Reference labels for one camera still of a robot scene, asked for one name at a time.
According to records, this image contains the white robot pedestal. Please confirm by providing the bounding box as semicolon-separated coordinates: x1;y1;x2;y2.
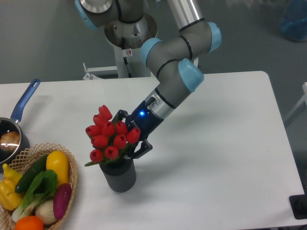
82;12;159;81

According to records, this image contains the red tulip bouquet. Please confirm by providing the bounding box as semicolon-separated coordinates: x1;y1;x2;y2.
85;105;139;167

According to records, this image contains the purple eggplant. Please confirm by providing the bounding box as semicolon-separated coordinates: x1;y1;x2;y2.
53;183;72;219

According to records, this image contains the yellow squash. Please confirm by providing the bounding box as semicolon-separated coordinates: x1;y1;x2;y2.
46;150;69;188

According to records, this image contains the white garlic bulb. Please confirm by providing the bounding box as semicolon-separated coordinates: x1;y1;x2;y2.
35;200;57;225

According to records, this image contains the green bok choy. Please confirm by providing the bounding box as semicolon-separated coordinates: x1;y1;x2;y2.
12;170;58;222

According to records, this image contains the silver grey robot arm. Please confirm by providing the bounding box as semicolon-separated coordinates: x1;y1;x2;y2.
75;0;222;159

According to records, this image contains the blue translucent container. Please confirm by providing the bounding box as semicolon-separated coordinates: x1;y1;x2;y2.
278;0;307;42

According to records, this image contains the green cucumber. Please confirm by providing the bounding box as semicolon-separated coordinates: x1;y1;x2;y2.
15;155;48;194

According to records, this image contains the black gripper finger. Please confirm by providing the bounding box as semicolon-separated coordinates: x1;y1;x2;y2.
124;139;153;159
112;109;128;124

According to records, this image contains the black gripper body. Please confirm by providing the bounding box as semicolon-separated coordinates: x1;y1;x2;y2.
124;100;164;143

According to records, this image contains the blue handled saucepan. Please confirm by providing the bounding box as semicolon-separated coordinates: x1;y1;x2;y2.
0;79;40;166

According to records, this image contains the white frame at right edge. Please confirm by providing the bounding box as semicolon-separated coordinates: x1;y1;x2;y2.
283;82;307;128

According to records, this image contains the bread roll in pan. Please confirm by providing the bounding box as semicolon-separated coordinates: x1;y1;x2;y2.
0;131;20;152

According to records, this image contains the orange fruit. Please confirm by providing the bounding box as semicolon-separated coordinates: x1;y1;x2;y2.
14;216;44;230

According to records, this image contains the grey ribbed vase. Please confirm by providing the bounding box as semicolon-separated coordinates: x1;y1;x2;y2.
99;158;136;193

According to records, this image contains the black device at table edge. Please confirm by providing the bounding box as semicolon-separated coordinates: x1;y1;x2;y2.
289;195;307;219

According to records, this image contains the yellow bell pepper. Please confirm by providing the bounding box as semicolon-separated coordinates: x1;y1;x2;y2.
0;163;24;211

